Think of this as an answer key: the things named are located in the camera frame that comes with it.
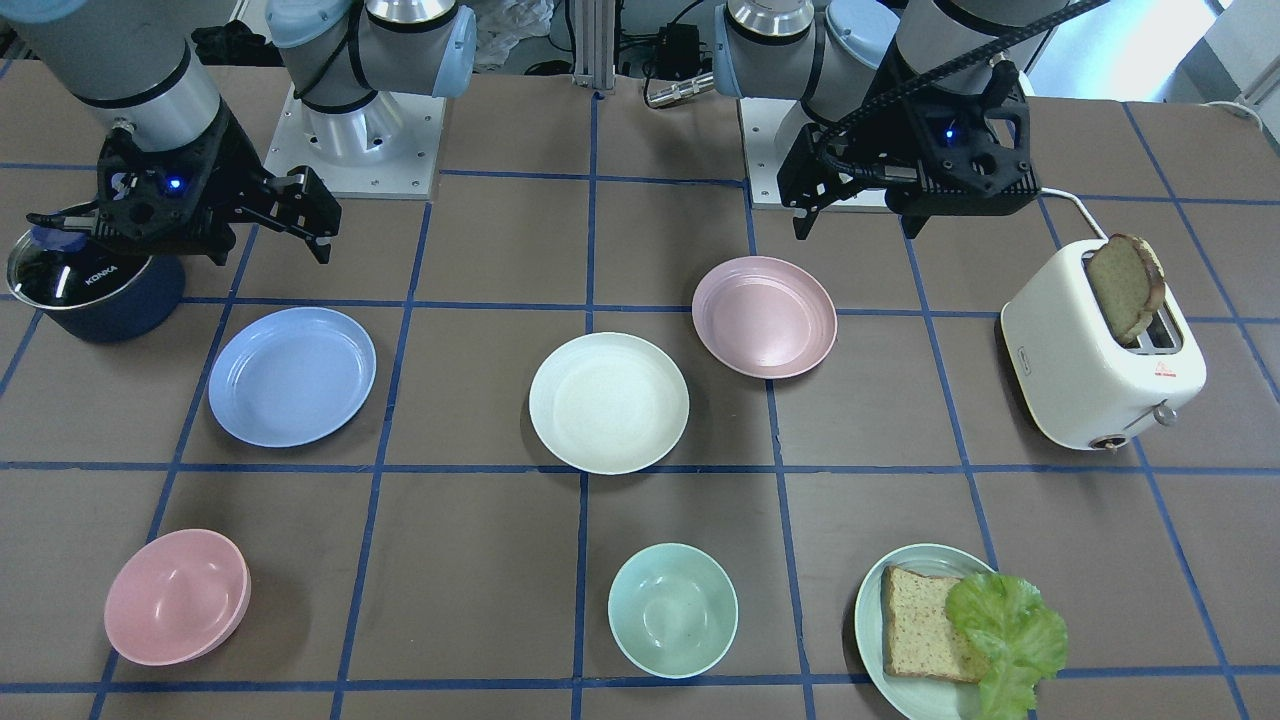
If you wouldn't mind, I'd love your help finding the pink bowl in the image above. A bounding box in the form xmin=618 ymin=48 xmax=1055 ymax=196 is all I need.
xmin=102 ymin=528 xmax=252 ymax=667

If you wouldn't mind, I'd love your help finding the blue plate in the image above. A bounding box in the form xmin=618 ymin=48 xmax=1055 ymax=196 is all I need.
xmin=207 ymin=307 xmax=378 ymax=448

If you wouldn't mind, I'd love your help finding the green lettuce leaf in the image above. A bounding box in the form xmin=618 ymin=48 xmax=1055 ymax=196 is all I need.
xmin=945 ymin=571 xmax=1068 ymax=719

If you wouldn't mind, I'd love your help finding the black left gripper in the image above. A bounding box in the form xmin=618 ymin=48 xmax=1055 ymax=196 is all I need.
xmin=778 ymin=61 xmax=1037 ymax=241

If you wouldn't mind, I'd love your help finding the white toaster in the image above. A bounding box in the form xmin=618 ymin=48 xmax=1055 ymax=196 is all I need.
xmin=998 ymin=240 xmax=1207 ymax=450

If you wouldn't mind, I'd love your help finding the bread slice on plate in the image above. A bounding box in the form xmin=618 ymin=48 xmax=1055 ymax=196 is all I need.
xmin=882 ymin=565 xmax=989 ymax=684

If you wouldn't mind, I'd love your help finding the pink plate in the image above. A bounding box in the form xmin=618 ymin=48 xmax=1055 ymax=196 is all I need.
xmin=691 ymin=256 xmax=838 ymax=379

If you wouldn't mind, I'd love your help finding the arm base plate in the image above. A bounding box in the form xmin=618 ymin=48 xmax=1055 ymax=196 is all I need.
xmin=739 ymin=95 xmax=891 ymax=211
xmin=264 ymin=92 xmax=448 ymax=201

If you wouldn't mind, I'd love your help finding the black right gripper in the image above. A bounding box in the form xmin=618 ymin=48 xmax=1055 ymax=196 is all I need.
xmin=28 ymin=105 xmax=342 ymax=266

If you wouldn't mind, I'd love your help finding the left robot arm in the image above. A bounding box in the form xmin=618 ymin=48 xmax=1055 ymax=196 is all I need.
xmin=712 ymin=1 xmax=1094 ymax=240

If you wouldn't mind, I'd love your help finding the cream white plate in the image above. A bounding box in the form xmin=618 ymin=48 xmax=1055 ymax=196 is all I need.
xmin=527 ymin=332 xmax=690 ymax=475

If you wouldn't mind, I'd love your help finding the mint green bowl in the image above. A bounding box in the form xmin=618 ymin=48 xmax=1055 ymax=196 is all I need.
xmin=607 ymin=543 xmax=739 ymax=679

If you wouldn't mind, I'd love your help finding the dark blue saucepan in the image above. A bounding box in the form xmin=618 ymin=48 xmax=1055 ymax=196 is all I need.
xmin=5 ymin=201 xmax=186 ymax=343

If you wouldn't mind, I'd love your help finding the white toaster power cable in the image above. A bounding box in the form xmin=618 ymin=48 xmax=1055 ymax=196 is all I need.
xmin=1038 ymin=186 xmax=1111 ymax=243

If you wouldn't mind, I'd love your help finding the bread slice in toaster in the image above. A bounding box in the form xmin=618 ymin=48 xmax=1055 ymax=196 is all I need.
xmin=1085 ymin=233 xmax=1167 ymax=346

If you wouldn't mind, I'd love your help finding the green plate with food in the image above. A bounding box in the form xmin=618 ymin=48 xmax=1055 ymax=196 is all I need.
xmin=852 ymin=543 xmax=992 ymax=719

